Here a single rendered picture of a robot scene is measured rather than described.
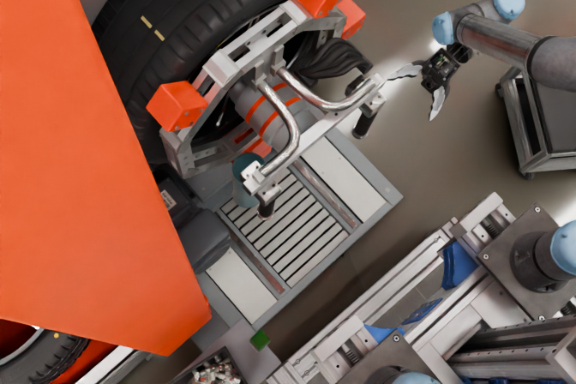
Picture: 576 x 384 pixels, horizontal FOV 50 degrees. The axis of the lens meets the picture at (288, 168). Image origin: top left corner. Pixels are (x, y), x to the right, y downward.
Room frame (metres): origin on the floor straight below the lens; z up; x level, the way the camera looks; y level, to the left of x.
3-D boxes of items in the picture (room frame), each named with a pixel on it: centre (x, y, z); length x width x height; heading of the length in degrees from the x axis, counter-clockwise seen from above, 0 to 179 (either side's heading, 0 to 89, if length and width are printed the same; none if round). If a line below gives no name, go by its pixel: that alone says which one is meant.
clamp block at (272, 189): (0.41, 0.05, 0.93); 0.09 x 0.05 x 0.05; 56
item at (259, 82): (0.51, 0.08, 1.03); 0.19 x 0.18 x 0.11; 56
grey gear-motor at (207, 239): (0.43, 0.33, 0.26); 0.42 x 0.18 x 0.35; 56
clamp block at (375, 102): (0.69, -0.14, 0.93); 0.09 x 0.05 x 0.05; 56
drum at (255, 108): (0.62, 0.07, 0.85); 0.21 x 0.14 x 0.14; 56
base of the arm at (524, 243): (0.42, -0.66, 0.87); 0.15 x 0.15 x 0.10
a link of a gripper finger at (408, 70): (0.81, -0.23, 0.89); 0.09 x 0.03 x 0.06; 112
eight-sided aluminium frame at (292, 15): (0.66, 0.13, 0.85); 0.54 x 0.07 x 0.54; 146
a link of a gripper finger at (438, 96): (0.74, -0.33, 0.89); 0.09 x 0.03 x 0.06; 4
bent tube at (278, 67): (0.68, -0.03, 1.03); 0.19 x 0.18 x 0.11; 56
